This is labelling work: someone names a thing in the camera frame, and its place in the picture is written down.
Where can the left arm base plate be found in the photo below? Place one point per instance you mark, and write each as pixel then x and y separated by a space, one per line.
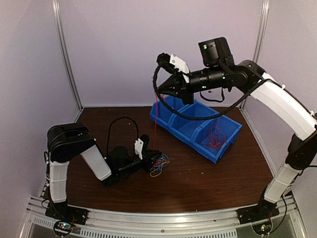
pixel 71 215

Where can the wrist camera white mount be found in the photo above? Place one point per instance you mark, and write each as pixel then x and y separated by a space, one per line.
pixel 172 64
pixel 140 145

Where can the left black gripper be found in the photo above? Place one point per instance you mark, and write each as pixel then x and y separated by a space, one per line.
pixel 147 157

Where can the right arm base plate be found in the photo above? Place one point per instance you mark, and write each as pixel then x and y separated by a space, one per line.
pixel 256 213

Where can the right aluminium frame post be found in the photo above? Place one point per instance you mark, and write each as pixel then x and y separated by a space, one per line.
pixel 264 16

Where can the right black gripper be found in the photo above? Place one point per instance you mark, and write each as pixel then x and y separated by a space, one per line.
pixel 177 82

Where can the front aluminium rail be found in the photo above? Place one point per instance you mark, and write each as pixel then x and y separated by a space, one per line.
pixel 223 223

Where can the blue bin near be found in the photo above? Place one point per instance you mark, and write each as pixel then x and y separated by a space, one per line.
pixel 215 136

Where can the blue bin far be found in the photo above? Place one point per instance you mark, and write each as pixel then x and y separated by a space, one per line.
pixel 161 115

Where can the left aluminium frame post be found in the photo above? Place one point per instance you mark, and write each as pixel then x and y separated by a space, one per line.
pixel 64 53

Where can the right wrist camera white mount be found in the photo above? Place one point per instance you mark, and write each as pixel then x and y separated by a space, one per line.
pixel 172 64

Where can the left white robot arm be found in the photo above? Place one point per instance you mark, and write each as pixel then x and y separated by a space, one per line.
pixel 67 141

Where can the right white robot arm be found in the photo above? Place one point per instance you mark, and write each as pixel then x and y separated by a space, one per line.
pixel 220 71

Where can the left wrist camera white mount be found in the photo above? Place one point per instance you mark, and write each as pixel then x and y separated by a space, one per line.
pixel 140 145

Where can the aluminium frame post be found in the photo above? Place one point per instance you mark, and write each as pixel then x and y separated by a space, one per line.
pixel 64 53
pixel 264 16

